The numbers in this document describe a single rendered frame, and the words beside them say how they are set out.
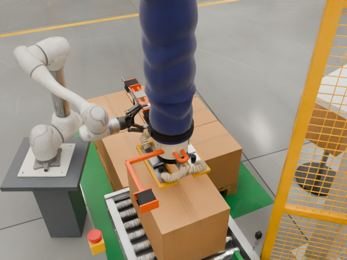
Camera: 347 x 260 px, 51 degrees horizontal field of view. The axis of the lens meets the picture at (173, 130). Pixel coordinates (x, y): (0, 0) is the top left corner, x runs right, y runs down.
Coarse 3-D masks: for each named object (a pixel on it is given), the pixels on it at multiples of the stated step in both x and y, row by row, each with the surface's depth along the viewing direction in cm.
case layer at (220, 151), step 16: (112, 96) 348; (128, 96) 350; (112, 112) 329; (208, 112) 327; (208, 128) 310; (224, 128) 309; (112, 144) 296; (128, 144) 296; (192, 144) 295; (208, 144) 294; (224, 144) 294; (112, 160) 282; (208, 160) 282; (224, 160) 290; (240, 160) 299; (112, 176) 305; (224, 176) 303
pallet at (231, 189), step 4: (96, 144) 356; (96, 148) 367; (100, 156) 360; (104, 164) 335; (104, 168) 348; (108, 176) 329; (108, 180) 338; (112, 184) 330; (232, 184) 315; (236, 184) 318; (112, 188) 329; (220, 188) 311; (224, 188) 314; (228, 188) 316; (232, 188) 319; (236, 188) 322; (224, 192) 325; (228, 192) 320; (232, 192) 323
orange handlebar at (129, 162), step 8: (136, 88) 227; (152, 152) 182; (160, 152) 182; (176, 152) 181; (184, 152) 181; (128, 160) 177; (136, 160) 178; (184, 160) 177; (128, 168) 173; (136, 176) 169; (136, 184) 166
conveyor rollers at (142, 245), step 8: (128, 200) 251; (120, 208) 249; (120, 216) 241; (128, 216) 243; (128, 224) 236; (136, 224) 237; (136, 232) 231; (144, 232) 232; (232, 240) 228; (136, 248) 223; (144, 248) 224; (232, 248) 222; (144, 256) 218; (152, 256) 219; (216, 256) 217; (224, 256) 218
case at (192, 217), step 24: (144, 168) 219; (168, 192) 204; (192, 192) 204; (216, 192) 204; (144, 216) 217; (168, 216) 192; (192, 216) 192; (216, 216) 194; (168, 240) 189; (192, 240) 199; (216, 240) 210
